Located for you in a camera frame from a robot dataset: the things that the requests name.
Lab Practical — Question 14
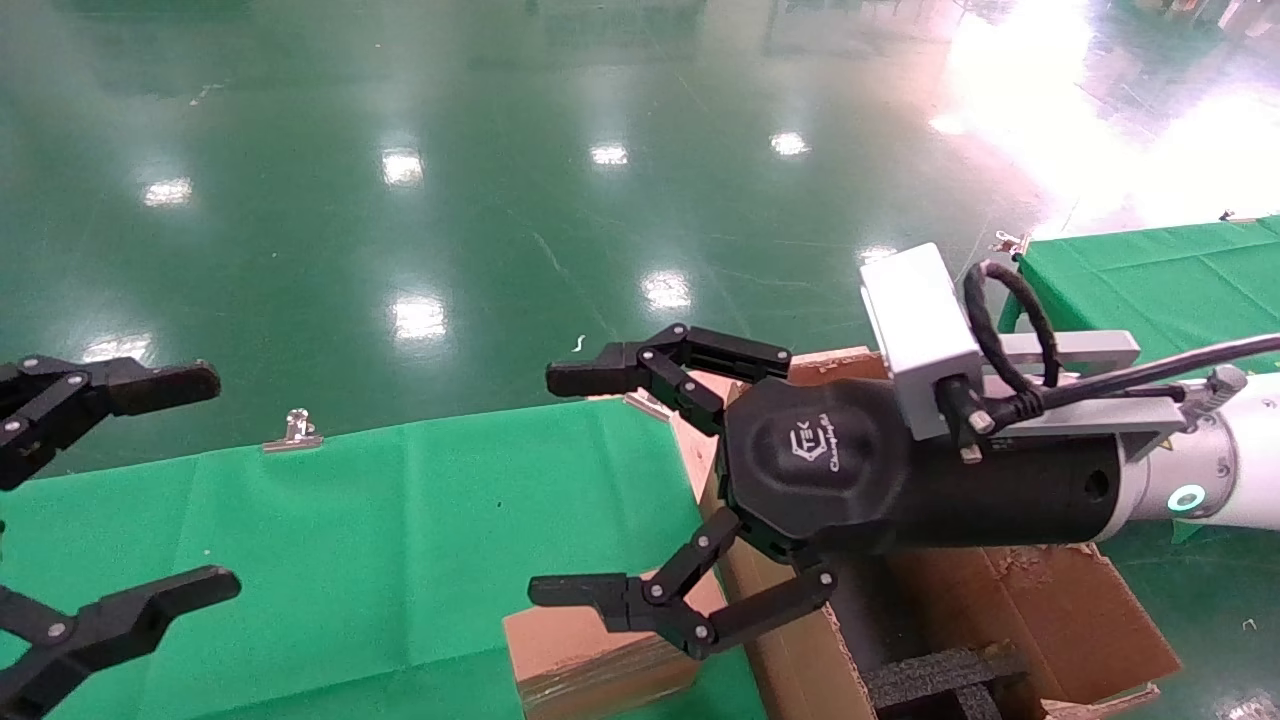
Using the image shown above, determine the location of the black foam insert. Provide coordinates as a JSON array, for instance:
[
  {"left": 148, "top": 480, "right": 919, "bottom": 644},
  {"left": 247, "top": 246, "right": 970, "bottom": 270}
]
[{"left": 862, "top": 645, "right": 1031, "bottom": 720}]

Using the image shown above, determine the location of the large green tablecloth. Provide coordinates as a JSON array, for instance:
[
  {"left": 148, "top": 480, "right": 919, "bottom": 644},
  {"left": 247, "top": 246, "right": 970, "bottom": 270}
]
[{"left": 0, "top": 398, "right": 771, "bottom": 720}]

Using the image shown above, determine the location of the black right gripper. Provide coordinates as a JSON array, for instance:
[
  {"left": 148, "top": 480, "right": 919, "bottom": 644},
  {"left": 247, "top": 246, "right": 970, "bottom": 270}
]
[{"left": 528, "top": 323, "right": 1123, "bottom": 661}]

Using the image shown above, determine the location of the large open cardboard carton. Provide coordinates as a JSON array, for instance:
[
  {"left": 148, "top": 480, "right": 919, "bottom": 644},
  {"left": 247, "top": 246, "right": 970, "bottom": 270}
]
[{"left": 590, "top": 345, "right": 1186, "bottom": 720}]

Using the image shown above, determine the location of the grey camera mounting bracket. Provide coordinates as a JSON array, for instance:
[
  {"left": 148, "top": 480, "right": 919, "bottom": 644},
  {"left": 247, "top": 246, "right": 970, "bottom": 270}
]
[{"left": 965, "top": 330, "right": 1226, "bottom": 463}]

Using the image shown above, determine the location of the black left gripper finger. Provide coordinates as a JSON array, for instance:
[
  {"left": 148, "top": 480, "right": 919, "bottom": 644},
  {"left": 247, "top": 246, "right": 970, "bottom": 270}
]
[
  {"left": 0, "top": 565, "right": 242, "bottom": 720},
  {"left": 0, "top": 355, "right": 222, "bottom": 491}
]

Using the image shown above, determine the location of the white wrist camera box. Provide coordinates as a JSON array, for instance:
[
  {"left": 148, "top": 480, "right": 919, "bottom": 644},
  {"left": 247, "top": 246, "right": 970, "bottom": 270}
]
[{"left": 860, "top": 243, "right": 986, "bottom": 441}]

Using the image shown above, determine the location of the green tablecloth with hanging corner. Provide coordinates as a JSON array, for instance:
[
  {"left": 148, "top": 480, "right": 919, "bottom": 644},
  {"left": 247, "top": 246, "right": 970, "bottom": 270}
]
[{"left": 1000, "top": 215, "right": 1280, "bottom": 381}]

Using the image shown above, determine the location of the small cardboard box with hole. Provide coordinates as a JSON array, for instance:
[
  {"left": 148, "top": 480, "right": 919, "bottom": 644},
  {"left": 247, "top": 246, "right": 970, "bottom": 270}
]
[{"left": 503, "top": 570, "right": 736, "bottom": 720}]

